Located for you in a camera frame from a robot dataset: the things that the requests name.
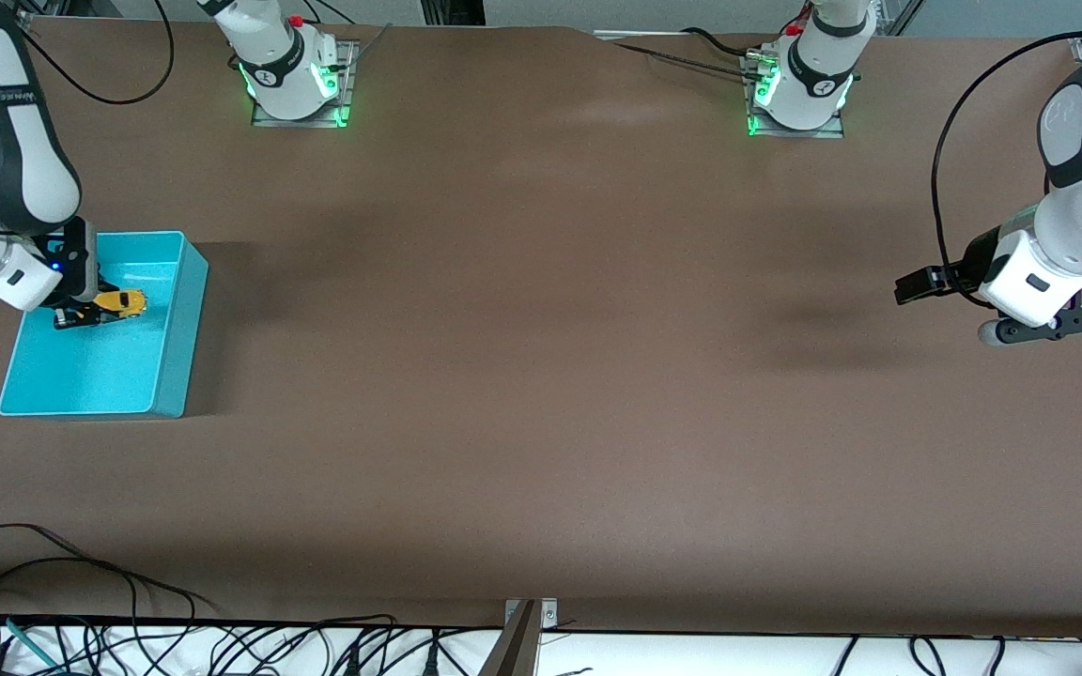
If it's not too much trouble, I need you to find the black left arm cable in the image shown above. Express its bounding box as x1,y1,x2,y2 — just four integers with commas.
931,31,1082,301

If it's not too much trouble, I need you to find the small metal bracket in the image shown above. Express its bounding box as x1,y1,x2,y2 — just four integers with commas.
503,598,559,630

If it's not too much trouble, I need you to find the black arm base cable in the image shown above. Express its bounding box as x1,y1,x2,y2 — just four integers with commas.
611,26,772,81

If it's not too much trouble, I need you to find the dark metal bar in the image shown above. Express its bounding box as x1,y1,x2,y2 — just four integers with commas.
477,601,542,676

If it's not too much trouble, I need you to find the turquoise plastic bin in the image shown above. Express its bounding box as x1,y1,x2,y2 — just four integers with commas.
0,230,210,420

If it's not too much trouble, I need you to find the black frame post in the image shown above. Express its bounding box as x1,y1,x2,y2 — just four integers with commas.
419,0,487,27

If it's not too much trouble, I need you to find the black looping right arm cable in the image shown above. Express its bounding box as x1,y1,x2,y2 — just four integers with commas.
15,0,176,106

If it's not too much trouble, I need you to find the yellow beetle toy car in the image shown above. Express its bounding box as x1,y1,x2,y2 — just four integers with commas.
93,289,148,322

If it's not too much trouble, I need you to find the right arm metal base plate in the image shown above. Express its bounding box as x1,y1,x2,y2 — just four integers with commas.
252,39,354,128

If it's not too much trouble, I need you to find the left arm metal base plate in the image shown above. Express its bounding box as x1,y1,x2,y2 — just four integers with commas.
740,52,847,140

